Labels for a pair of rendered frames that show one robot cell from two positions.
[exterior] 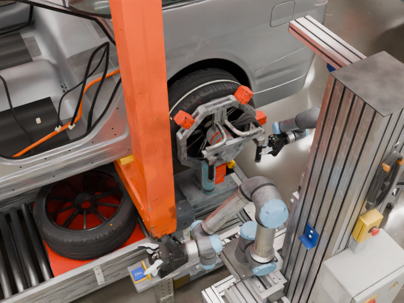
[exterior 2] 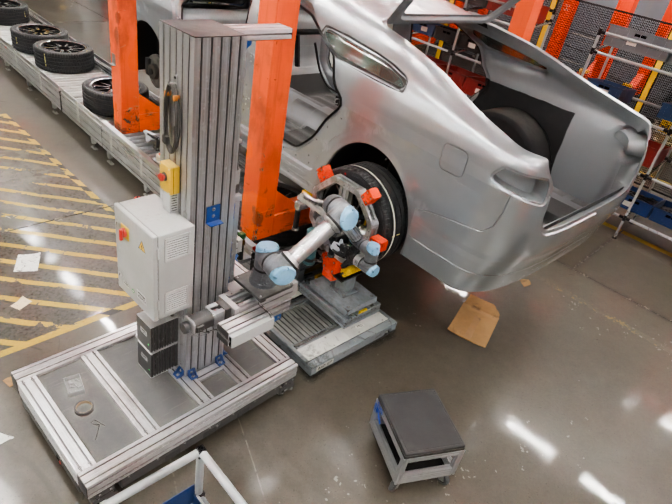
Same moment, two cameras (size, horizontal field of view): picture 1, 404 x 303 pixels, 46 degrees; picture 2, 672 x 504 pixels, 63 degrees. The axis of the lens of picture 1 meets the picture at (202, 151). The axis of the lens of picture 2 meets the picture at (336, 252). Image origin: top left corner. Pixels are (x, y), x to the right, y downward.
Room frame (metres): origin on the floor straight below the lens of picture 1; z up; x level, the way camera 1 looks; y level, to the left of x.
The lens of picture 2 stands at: (1.02, -2.93, 2.55)
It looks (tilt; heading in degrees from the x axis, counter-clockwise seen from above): 33 degrees down; 68
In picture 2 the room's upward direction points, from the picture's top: 12 degrees clockwise
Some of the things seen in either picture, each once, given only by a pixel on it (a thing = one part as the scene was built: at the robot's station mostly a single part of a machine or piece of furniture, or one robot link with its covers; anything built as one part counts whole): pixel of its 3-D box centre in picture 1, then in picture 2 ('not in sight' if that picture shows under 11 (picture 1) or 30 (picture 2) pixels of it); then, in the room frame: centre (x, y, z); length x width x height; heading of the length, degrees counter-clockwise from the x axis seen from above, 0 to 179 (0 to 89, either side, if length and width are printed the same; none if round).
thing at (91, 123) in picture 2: not in sight; (120, 117); (0.65, 3.11, 0.20); 1.00 x 0.86 x 0.39; 118
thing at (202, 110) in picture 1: (216, 134); (342, 219); (2.14, -0.10, 0.85); 0.54 x 0.07 x 0.54; 118
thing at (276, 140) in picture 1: (278, 140); (349, 252); (2.08, -0.48, 0.86); 0.12 x 0.08 x 0.09; 118
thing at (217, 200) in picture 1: (201, 188); (339, 296); (2.28, 0.01, 0.13); 0.50 x 0.36 x 0.10; 118
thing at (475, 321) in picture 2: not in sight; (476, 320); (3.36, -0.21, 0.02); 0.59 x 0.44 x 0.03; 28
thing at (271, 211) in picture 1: (264, 234); not in sight; (1.17, -0.28, 1.19); 0.15 x 0.12 x 0.55; 16
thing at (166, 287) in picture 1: (163, 285); not in sight; (1.43, 0.25, 0.21); 0.10 x 0.10 x 0.42; 28
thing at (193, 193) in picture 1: (204, 171); (346, 277); (2.29, -0.02, 0.32); 0.40 x 0.30 x 0.28; 118
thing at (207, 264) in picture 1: (206, 254); not in sight; (1.11, -0.02, 1.11); 0.11 x 0.08 x 0.11; 16
